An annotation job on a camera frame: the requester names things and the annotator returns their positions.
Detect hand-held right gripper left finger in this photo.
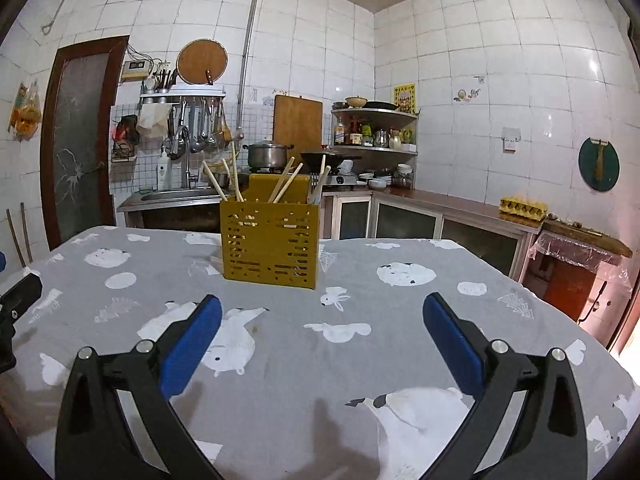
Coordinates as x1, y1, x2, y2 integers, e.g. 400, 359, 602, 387
55, 294, 227, 480

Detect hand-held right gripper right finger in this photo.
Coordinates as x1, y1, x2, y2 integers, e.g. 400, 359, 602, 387
422, 292, 589, 480

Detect yellow perforated utensil holder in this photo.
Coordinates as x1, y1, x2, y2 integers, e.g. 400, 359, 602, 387
220, 172, 321, 292

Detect wooden handled metal fork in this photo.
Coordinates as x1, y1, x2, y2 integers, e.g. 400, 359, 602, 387
308, 154, 329, 206

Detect row of hanging metal utensils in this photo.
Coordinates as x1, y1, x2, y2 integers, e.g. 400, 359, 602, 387
167, 100, 234, 154

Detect thin wooden stick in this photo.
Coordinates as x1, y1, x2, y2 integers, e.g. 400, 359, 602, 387
5, 208, 26, 267
19, 202, 34, 264

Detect grey animal print tablecloth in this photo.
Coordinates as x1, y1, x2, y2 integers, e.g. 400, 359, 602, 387
0, 225, 640, 480

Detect glass fronted counter cabinets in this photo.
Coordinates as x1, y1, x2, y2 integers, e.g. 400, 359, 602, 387
320, 187, 544, 281

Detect brown framed glass door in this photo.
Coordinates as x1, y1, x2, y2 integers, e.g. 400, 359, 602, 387
40, 35, 131, 252

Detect red cabinet with plastic cover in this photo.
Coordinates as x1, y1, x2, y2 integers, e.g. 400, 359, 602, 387
526, 232, 634, 325

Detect steel sink counter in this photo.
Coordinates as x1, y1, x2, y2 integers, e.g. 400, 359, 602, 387
116, 186, 236, 232

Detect hanging orange bag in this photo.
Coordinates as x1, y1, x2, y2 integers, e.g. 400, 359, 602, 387
7, 80, 44, 141

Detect yellow egg carton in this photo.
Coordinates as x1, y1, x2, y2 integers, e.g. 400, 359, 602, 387
499, 195, 549, 221

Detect thick wooden chopping board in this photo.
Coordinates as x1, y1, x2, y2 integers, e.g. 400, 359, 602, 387
542, 217, 634, 257

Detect white soap bottle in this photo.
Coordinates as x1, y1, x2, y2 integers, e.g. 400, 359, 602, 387
157, 146, 172, 190

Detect stack of white bowls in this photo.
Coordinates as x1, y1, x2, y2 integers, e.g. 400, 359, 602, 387
357, 172, 394, 190

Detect metal faucet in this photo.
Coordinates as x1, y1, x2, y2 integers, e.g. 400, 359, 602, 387
172, 127, 201, 189

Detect steel gas stove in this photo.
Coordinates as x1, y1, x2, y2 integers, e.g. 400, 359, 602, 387
325, 170, 359, 189

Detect steel cooking pot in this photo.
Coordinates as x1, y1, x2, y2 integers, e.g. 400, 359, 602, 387
242, 141, 295, 170

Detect hanging beige cloth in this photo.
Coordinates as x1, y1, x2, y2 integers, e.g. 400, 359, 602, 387
137, 105, 169, 141

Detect black wok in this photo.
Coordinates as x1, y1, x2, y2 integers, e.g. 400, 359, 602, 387
300, 147, 362, 171

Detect metal corner shelf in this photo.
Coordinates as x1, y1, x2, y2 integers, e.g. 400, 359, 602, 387
331, 104, 419, 157

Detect rectangular wooden cutting board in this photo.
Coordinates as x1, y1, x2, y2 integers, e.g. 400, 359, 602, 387
273, 94, 324, 154

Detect round wooden board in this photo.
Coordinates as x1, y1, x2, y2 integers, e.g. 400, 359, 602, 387
177, 38, 230, 86

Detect red bag in wire basket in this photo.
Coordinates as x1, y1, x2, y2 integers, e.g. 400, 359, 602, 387
111, 115, 140, 164

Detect green round wall board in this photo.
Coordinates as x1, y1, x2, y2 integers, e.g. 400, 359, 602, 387
578, 137, 621, 193

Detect white wall control box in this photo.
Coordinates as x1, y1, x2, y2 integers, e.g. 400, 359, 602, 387
120, 59, 154, 82

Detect metal wall rack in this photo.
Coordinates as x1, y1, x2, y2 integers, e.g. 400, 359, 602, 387
138, 87, 227, 107

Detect yellow wall poster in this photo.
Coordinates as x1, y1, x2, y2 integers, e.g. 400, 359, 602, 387
392, 83, 417, 114

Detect grey wall pipe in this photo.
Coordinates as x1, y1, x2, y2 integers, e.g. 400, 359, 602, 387
237, 0, 264, 134

